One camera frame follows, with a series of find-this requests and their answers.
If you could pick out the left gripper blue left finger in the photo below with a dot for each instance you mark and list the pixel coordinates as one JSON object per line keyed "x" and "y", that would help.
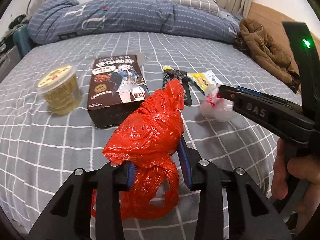
{"x": 131, "y": 174}

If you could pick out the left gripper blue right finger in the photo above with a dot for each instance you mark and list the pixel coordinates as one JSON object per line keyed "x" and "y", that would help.
{"x": 185, "y": 164}

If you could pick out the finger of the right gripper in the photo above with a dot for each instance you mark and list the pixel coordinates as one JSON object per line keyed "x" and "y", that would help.
{"x": 240, "y": 95}

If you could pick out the clear bag with red print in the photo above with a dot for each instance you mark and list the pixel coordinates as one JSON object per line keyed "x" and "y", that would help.
{"x": 216, "y": 107}

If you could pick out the red plastic bag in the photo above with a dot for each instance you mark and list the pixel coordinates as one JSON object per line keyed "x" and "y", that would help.
{"x": 148, "y": 137}

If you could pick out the yellow white snack wrapper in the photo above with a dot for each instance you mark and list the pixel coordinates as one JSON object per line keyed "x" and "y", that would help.
{"x": 206, "y": 82}

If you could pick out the yellow plastic food cup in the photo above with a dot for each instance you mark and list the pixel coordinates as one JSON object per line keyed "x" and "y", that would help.
{"x": 60, "y": 90}

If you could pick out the right hand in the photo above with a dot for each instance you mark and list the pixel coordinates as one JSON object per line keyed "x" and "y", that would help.
{"x": 303, "y": 168}

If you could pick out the brown fleece jacket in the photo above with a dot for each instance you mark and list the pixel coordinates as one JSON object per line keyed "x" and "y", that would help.
{"x": 256, "y": 42}

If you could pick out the wooden headboard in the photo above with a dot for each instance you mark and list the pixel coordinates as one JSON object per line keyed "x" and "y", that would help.
{"x": 272, "y": 21}

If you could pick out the dark cookie box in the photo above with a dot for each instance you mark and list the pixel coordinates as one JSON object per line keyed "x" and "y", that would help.
{"x": 117, "y": 88}

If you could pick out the grey checked bed sheet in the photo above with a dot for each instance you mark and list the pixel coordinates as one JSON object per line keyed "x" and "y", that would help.
{"x": 40, "y": 149}

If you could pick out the grey suitcase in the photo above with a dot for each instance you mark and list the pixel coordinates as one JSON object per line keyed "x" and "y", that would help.
{"x": 8, "y": 61}

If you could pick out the blue striped duvet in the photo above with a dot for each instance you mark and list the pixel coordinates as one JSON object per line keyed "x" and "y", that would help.
{"x": 57, "y": 20}

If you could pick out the teal plastic stool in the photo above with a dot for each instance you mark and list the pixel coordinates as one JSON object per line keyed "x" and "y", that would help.
{"x": 23, "y": 41}

